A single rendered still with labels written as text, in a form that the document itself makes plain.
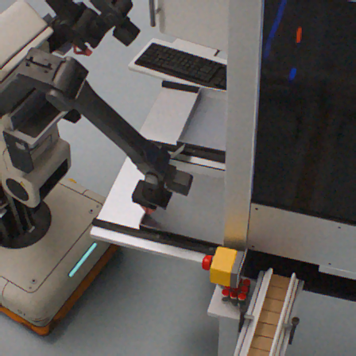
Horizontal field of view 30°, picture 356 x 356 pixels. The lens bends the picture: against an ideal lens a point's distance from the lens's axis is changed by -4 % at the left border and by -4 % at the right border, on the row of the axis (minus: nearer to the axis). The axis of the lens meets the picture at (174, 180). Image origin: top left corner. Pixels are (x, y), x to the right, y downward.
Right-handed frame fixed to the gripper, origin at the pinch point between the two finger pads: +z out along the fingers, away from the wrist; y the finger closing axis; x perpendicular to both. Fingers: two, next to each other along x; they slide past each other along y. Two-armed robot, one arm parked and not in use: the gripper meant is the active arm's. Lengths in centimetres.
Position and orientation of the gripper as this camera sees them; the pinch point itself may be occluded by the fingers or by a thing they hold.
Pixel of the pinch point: (148, 211)
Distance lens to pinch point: 198.3
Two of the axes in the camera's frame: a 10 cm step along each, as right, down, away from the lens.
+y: 9.4, 3.3, -1.0
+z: -1.3, 6.0, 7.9
